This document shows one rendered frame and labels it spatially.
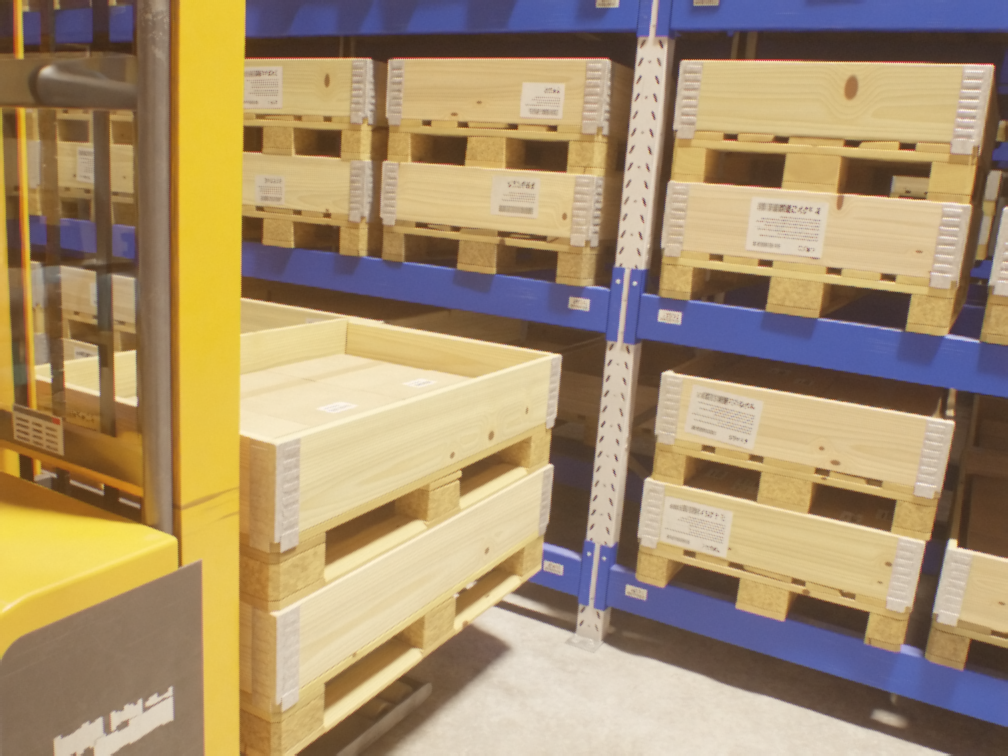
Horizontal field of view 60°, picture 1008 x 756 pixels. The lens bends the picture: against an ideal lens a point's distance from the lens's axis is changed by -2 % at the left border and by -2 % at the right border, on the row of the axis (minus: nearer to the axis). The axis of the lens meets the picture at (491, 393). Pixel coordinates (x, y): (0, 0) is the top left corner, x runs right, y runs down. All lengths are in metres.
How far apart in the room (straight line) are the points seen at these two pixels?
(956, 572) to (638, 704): 0.97
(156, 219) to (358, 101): 1.88
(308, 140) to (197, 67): 2.03
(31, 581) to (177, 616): 0.27
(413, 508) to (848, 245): 1.35
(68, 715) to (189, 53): 1.01
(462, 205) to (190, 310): 1.64
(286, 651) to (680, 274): 1.57
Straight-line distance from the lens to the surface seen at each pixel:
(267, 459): 1.66
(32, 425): 1.82
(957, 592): 2.73
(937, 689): 2.88
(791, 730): 2.87
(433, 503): 2.14
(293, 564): 1.77
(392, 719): 2.57
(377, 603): 2.04
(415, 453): 2.02
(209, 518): 1.63
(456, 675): 2.86
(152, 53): 1.46
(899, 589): 2.75
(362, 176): 3.24
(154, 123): 1.46
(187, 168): 1.49
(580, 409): 4.27
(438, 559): 2.22
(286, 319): 3.49
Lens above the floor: 1.48
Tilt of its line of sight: 14 degrees down
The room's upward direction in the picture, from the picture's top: 4 degrees clockwise
